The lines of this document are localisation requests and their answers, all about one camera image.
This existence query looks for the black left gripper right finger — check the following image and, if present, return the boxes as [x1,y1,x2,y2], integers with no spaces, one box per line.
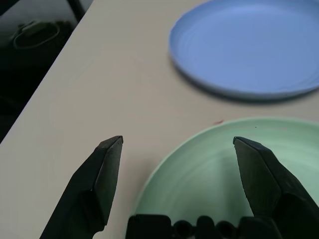
[233,136,319,239]

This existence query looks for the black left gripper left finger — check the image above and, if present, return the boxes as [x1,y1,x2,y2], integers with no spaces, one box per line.
[39,135,124,239]

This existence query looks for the light green plate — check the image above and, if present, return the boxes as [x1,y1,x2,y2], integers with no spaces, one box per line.
[134,117,319,239]

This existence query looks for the light blue plate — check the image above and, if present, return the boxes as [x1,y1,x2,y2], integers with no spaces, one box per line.
[168,0,319,100]

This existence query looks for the white power adapter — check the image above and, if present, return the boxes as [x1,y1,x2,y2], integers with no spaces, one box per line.
[18,21,44,34]

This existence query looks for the white cable loop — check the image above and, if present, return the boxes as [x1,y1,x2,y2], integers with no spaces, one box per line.
[12,21,61,49]

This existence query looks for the beige side table black frame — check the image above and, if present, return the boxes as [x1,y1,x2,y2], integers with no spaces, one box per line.
[66,0,87,21]

